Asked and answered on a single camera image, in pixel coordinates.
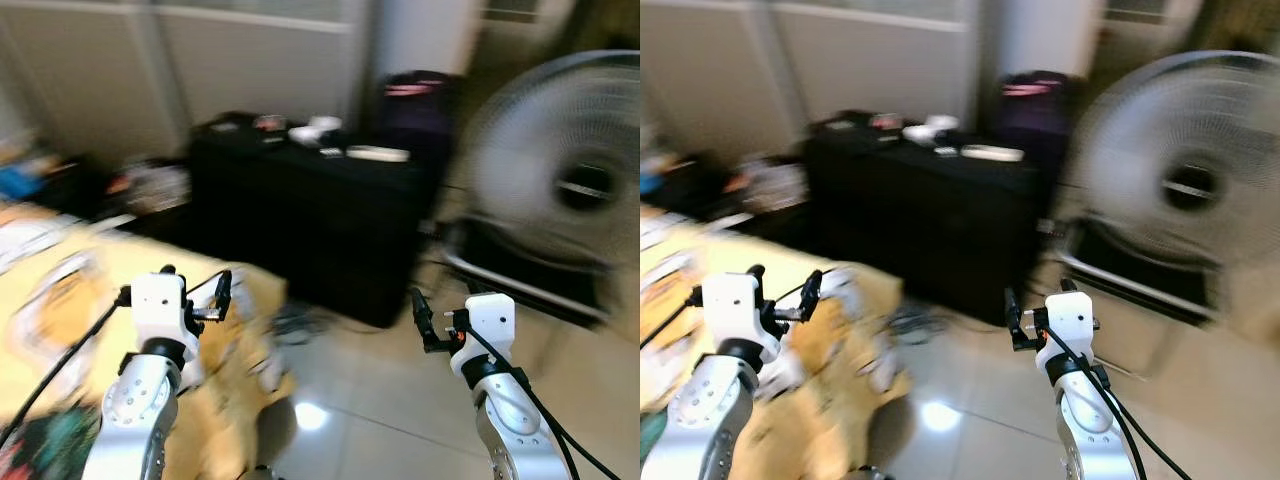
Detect yellow egg cartoon blanket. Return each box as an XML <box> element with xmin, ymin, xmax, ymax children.
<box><xmin>640</xmin><ymin>215</ymin><xmax>913</xmax><ymax>480</ymax></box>
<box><xmin>0</xmin><ymin>200</ymin><xmax>296</xmax><ymax>480</ymax></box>

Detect black box with silver rim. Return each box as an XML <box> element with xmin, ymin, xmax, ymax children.
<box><xmin>1052</xmin><ymin>218</ymin><xmax>1223</xmax><ymax>329</ymax></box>
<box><xmin>440</xmin><ymin>218</ymin><xmax>613</xmax><ymax>326</ymax></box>

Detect clear plastic bag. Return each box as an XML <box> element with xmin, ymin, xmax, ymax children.
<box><xmin>745</xmin><ymin>155</ymin><xmax>809</xmax><ymax>211</ymax></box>
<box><xmin>125</xmin><ymin>160</ymin><xmax>193</xmax><ymax>216</ymax></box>

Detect dark nightstand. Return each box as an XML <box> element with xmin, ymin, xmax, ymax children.
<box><xmin>660</xmin><ymin>160</ymin><xmax>811</xmax><ymax>241</ymax></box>
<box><xmin>35</xmin><ymin>155</ymin><xmax>196</xmax><ymax>241</ymax></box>

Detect white standing fan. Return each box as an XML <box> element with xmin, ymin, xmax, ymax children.
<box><xmin>1063</xmin><ymin>50</ymin><xmax>1280</xmax><ymax>276</ymax></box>
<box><xmin>462</xmin><ymin>50</ymin><xmax>641</xmax><ymax>293</ymax></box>

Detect white remote control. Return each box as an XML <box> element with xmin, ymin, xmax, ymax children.
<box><xmin>345</xmin><ymin>145</ymin><xmax>412</xmax><ymax>164</ymax></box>
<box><xmin>960</xmin><ymin>145</ymin><xmax>1027</xmax><ymax>164</ymax></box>

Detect dark purple bag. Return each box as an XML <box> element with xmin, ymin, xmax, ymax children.
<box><xmin>378</xmin><ymin>70</ymin><xmax>459</xmax><ymax>176</ymax></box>
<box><xmin>993</xmin><ymin>70</ymin><xmax>1079</xmax><ymax>176</ymax></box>

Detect white cup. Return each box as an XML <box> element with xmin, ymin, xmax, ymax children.
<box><xmin>900</xmin><ymin>114</ymin><xmax>961</xmax><ymax>144</ymax></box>
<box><xmin>288</xmin><ymin>115</ymin><xmax>343</xmax><ymax>147</ymax></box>

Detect white sliding wardrobe doors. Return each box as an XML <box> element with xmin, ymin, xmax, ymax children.
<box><xmin>0</xmin><ymin>0</ymin><xmax>376</xmax><ymax>166</ymax></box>
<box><xmin>640</xmin><ymin>0</ymin><xmax>989</xmax><ymax>161</ymax></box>

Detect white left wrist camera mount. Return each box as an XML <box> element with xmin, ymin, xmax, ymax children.
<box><xmin>700</xmin><ymin>272</ymin><xmax>769</xmax><ymax>351</ymax></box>
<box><xmin>130</xmin><ymin>272</ymin><xmax>193</xmax><ymax>346</ymax></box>

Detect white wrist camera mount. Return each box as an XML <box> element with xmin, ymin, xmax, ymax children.
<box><xmin>1040</xmin><ymin>292</ymin><xmax>1099</xmax><ymax>379</ymax></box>
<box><xmin>700</xmin><ymin>272</ymin><xmax>769</xmax><ymax>351</ymax></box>
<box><xmin>130</xmin><ymin>272</ymin><xmax>193</xmax><ymax>346</ymax></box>
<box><xmin>450</xmin><ymin>293</ymin><xmax>517</xmax><ymax>379</ymax></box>

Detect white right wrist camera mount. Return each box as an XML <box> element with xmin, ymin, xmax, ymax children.
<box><xmin>1040</xmin><ymin>292</ymin><xmax>1099</xmax><ymax>379</ymax></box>
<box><xmin>450</xmin><ymin>293</ymin><xmax>517</xmax><ymax>379</ymax></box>

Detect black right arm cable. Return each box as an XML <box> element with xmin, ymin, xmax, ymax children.
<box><xmin>462</xmin><ymin>325</ymin><xmax>623</xmax><ymax>480</ymax></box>
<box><xmin>1040</xmin><ymin>325</ymin><xmax>1196</xmax><ymax>480</ymax></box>

